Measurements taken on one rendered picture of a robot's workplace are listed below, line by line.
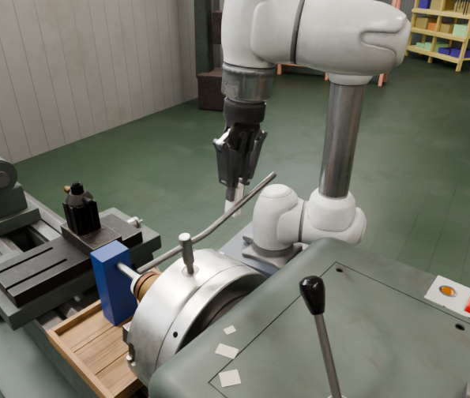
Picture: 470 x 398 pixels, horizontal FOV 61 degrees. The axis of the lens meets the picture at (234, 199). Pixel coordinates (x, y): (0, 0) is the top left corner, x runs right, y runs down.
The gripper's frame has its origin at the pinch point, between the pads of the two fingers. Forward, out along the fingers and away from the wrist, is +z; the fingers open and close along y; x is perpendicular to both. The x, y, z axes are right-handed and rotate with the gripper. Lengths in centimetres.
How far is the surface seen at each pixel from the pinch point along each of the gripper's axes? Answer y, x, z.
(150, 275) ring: 9.2, -15.4, 24.1
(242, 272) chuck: 4.6, 7.8, 11.3
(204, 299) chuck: 14.9, 8.2, 12.0
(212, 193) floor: -182, -178, 128
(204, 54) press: -365, -390, 45
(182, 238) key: 14.2, 0.9, 3.2
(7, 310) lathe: 31, -51, 47
